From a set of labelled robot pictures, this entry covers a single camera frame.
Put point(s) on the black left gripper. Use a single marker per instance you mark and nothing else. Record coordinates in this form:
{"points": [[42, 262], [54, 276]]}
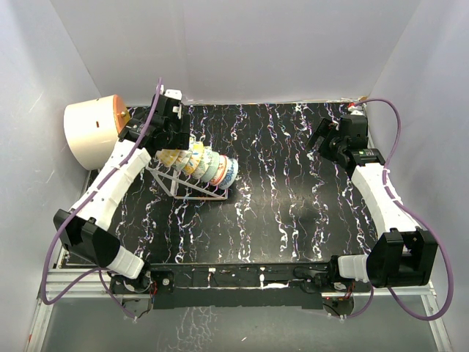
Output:
{"points": [[179, 141]]}

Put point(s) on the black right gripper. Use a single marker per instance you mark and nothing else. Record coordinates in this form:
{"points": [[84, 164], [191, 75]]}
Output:
{"points": [[325, 130]]}

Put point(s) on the yellow sun pattern bowl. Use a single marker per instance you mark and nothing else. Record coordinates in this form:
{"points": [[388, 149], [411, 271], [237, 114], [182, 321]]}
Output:
{"points": [[171, 157]]}

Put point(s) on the white wire dish rack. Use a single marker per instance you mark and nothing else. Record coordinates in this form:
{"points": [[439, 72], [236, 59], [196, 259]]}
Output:
{"points": [[170, 181]]}

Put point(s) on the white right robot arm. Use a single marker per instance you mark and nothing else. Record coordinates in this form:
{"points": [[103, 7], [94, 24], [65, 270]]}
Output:
{"points": [[404, 253]]}

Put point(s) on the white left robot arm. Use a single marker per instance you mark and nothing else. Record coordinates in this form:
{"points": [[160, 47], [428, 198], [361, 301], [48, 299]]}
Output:
{"points": [[83, 229]]}

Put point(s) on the orange leaf pattern bowl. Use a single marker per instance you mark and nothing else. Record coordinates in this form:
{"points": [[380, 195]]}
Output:
{"points": [[184, 157]]}

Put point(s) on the red flower striped bowl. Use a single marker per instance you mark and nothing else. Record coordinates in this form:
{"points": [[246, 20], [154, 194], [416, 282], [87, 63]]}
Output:
{"points": [[221, 170]]}

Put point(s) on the blue rose pattern bowl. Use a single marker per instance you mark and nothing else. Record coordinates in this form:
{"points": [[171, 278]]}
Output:
{"points": [[231, 174]]}

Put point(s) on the white cylinder with orange lid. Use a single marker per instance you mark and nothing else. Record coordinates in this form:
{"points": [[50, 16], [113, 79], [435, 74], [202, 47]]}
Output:
{"points": [[92, 127]]}

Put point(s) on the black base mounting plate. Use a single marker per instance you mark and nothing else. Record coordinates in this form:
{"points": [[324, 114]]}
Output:
{"points": [[304, 285]]}

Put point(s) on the aluminium frame rail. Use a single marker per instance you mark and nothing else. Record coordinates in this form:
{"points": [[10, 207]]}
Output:
{"points": [[86, 319]]}

